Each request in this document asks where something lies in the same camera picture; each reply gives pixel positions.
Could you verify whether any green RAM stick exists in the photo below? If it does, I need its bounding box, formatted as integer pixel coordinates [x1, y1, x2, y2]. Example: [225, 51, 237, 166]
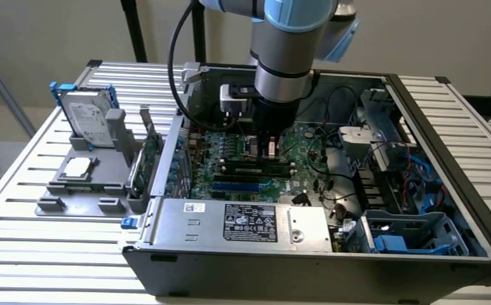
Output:
[221, 167, 295, 178]

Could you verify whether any blue plastic disk bay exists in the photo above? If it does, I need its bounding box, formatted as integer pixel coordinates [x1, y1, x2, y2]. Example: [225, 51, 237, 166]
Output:
[359, 208, 470, 255]

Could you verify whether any black open PC case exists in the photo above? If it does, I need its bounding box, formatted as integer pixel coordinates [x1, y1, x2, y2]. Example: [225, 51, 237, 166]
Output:
[121, 62, 491, 299]

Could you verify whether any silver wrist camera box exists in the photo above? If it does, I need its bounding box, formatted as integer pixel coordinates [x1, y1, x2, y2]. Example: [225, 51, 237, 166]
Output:
[219, 83, 258, 121]

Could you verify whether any grey parts rack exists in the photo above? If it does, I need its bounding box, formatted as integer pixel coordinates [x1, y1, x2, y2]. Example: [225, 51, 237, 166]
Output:
[34, 109, 153, 219]

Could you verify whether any green motherboard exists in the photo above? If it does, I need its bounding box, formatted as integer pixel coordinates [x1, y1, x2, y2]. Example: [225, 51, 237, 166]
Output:
[185, 121, 337, 209]

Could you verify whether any silver CPU chip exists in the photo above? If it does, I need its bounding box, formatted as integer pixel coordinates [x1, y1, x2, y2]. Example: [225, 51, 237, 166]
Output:
[65, 157, 93, 176]

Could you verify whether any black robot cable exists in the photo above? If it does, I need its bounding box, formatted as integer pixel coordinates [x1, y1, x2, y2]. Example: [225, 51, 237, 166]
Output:
[167, 0, 234, 132]

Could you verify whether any metal slat table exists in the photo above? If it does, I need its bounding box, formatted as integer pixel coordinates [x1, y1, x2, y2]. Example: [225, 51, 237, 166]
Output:
[0, 58, 491, 305]

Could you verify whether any blue expansion slot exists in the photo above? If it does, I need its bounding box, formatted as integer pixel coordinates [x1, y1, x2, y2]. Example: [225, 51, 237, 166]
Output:
[213, 181, 273, 193]

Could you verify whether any silver power supply unit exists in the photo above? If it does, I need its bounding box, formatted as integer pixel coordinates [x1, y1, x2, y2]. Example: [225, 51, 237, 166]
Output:
[149, 198, 337, 254]

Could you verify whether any black metal post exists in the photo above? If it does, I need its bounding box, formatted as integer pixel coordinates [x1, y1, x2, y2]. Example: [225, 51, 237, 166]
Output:
[121, 0, 150, 63]
[191, 0, 209, 64]

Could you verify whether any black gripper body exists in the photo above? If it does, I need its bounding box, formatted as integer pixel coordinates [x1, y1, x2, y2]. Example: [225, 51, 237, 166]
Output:
[257, 97, 302, 133]

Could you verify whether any hard disk in blue bracket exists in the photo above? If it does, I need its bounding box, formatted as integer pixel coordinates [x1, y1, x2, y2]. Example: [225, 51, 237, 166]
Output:
[49, 81, 122, 149]

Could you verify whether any green graphics card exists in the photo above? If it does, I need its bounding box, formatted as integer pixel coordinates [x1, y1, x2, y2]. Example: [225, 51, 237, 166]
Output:
[126, 104, 165, 200]

